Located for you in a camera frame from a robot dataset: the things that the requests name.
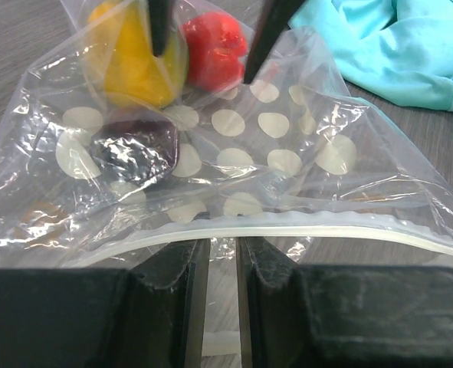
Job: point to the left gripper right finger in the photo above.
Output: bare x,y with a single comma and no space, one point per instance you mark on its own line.
301,315

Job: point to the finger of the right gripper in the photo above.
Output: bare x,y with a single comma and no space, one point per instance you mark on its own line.
274,18
160,21

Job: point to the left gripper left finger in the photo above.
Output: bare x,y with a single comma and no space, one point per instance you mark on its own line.
152,315

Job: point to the clear zip top bag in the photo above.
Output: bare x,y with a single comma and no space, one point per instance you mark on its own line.
292,156

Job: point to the small red fake fruit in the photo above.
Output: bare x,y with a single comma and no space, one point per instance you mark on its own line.
216,45

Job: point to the yellow green fake mango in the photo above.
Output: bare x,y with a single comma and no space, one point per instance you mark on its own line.
120,59

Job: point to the small dark purple fake fruit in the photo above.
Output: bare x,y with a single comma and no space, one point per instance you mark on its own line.
140,152

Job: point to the teal cloth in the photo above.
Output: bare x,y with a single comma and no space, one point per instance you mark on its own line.
401,51

